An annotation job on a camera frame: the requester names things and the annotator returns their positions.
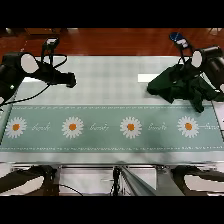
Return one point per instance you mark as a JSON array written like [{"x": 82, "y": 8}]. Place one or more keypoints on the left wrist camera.
[{"x": 50, "y": 42}]

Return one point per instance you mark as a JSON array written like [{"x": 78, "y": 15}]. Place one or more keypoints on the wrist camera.
[
  {"x": 50, "y": 42},
  {"x": 182, "y": 44}
]

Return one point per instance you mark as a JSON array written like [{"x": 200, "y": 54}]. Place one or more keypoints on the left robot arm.
[{"x": 13, "y": 71}]

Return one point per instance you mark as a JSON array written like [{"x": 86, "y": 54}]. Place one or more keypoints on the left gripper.
[{"x": 65, "y": 79}]

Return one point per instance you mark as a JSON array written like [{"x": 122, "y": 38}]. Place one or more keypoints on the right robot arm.
[{"x": 213, "y": 63}]

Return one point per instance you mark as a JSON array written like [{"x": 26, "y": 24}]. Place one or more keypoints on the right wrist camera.
[{"x": 182, "y": 44}]

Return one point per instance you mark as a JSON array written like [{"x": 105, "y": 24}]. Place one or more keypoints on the dark green garment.
[{"x": 173, "y": 81}]

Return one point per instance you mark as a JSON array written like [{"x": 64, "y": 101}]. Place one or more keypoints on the silver frame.
[{"x": 143, "y": 186}]

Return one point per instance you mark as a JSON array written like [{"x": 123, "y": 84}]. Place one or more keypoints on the blue round disc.
[{"x": 174, "y": 35}]

